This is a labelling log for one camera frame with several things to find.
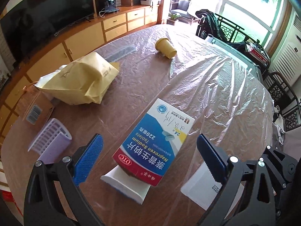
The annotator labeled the white slotted plastic basket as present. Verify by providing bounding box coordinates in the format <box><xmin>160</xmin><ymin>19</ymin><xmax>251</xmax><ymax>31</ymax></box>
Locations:
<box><xmin>27</xmin><ymin>118</ymin><xmax>72</xmax><ymax>164</ymax></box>

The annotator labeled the blue white medicine box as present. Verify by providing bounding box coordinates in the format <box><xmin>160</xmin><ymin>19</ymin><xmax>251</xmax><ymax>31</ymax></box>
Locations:
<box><xmin>100</xmin><ymin>97</ymin><xmax>195</xmax><ymax>205</ymax></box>

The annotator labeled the brown cardboard box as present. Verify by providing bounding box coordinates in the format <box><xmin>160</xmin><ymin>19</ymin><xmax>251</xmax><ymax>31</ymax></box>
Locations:
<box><xmin>16</xmin><ymin>82</ymin><xmax>54</xmax><ymax>132</ymax></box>

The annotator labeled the yellow paper bag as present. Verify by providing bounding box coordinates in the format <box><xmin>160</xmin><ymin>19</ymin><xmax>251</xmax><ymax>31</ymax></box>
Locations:
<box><xmin>35</xmin><ymin>52</ymin><xmax>120</xmax><ymax>105</ymax></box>

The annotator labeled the yellow paper cup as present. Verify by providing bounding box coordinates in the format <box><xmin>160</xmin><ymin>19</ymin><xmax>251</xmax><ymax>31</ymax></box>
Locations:
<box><xmin>155</xmin><ymin>38</ymin><xmax>177</xmax><ymax>59</ymax></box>

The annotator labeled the white paper leaflet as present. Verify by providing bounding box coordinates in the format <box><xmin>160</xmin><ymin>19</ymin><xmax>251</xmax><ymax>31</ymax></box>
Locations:
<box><xmin>180</xmin><ymin>161</ymin><xmax>246</xmax><ymax>217</ymax></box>

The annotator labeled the white air conditioner unit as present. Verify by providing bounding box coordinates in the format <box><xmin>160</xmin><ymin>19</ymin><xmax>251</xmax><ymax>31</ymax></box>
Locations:
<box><xmin>269</xmin><ymin>12</ymin><xmax>300</xmax><ymax>86</ymax></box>

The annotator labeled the dark wooden chair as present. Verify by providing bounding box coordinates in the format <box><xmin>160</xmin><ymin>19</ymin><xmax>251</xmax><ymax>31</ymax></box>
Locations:
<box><xmin>195</xmin><ymin>9</ymin><xmax>301</xmax><ymax>132</ymax></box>

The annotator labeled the long wooden cabinet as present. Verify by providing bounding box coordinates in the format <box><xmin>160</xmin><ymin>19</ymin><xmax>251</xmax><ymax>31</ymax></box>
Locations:
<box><xmin>1</xmin><ymin>5</ymin><xmax>160</xmax><ymax>141</ymax></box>

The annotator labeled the large flat television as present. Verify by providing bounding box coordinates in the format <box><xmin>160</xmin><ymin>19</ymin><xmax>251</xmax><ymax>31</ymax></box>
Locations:
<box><xmin>1</xmin><ymin>0</ymin><xmax>94</xmax><ymax>70</ymax></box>

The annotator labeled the potted green plant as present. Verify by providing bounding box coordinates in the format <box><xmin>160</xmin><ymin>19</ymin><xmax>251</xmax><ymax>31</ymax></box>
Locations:
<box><xmin>166</xmin><ymin>13</ymin><xmax>181</xmax><ymax>26</ymax></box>

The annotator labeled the black coffee machine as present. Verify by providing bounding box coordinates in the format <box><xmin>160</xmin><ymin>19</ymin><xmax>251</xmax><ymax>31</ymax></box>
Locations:
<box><xmin>95</xmin><ymin>0</ymin><xmax>119</xmax><ymax>13</ymax></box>

